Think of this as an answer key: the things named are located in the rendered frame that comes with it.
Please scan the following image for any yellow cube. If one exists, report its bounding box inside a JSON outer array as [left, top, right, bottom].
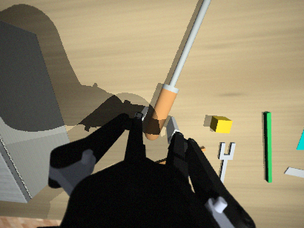
[[210, 116, 233, 133]]

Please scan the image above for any white flat bar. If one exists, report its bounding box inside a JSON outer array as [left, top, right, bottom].
[[284, 167, 304, 178]]

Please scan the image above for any tool with orange wooden handle and grey metal rod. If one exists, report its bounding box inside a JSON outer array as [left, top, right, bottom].
[[145, 0, 211, 141]]

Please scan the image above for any teal square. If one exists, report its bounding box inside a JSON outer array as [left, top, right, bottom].
[[297, 130, 304, 150]]

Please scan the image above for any grey combination wrench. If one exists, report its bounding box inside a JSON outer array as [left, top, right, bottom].
[[218, 142, 236, 183]]

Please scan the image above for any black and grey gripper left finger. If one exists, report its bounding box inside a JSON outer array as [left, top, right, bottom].
[[48, 107, 150, 198]]

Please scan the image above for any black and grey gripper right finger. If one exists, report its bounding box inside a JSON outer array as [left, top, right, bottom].
[[165, 116, 256, 228]]

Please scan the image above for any green long thin bar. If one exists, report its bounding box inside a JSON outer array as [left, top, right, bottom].
[[263, 112, 272, 183]]

